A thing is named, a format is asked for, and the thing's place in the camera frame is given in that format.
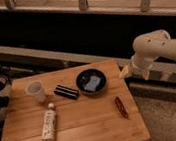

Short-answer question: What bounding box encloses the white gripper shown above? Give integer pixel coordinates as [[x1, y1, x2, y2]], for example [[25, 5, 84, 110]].
[[119, 54, 155, 80]]

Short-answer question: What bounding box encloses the black striped eraser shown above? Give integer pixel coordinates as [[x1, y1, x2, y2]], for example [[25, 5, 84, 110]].
[[53, 85, 79, 100]]

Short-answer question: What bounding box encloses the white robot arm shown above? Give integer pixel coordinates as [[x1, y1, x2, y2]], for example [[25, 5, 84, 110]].
[[119, 29, 176, 80]]

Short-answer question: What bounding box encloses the red pocket knife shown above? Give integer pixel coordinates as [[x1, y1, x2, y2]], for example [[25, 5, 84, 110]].
[[115, 96, 129, 118]]

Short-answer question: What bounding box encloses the blue cloth in bowl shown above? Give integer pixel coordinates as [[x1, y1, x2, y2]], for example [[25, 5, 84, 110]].
[[84, 76, 101, 92]]

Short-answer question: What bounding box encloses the black bowl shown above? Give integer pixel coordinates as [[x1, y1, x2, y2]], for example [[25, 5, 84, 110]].
[[75, 68, 107, 96]]

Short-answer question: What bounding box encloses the wooden table board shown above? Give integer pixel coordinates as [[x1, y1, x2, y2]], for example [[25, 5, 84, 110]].
[[2, 60, 150, 141]]

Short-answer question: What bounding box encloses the white labelled bottle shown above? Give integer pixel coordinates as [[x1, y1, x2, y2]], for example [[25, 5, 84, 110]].
[[42, 103, 57, 141]]

